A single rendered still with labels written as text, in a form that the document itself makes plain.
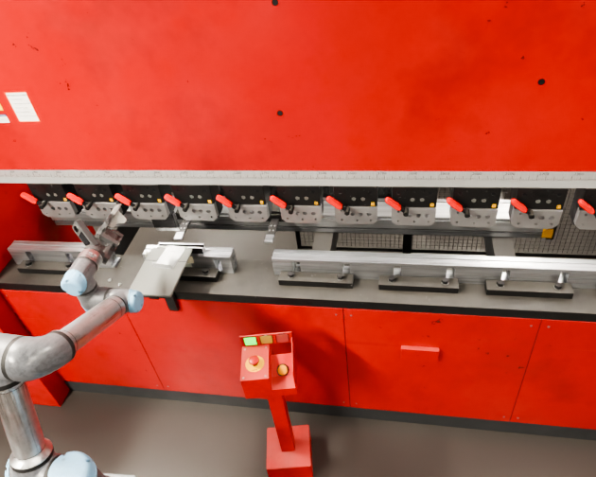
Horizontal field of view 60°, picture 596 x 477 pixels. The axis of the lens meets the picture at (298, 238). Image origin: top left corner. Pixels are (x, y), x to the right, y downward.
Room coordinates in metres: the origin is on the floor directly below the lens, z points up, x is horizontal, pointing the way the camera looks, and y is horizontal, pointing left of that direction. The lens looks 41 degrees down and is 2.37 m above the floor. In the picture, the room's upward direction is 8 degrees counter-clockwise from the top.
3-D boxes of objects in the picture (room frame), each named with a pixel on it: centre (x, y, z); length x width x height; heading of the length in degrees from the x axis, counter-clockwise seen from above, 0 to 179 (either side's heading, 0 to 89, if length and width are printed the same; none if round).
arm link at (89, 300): (1.23, 0.70, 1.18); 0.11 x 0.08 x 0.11; 72
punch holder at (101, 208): (1.71, 0.74, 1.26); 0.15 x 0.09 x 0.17; 75
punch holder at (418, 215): (1.40, -0.42, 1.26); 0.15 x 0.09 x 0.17; 75
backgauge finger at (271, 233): (1.71, 0.09, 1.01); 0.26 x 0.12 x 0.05; 165
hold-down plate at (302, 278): (1.44, -0.05, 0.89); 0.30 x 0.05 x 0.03; 75
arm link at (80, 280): (1.23, 0.72, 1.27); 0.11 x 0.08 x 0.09; 165
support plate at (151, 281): (1.51, 0.56, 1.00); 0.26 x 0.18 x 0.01; 165
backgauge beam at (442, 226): (1.85, 0.06, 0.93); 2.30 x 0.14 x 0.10; 75
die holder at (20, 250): (1.79, 1.05, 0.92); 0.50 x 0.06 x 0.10; 75
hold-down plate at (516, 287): (1.24, -0.82, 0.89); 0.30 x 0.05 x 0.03; 75
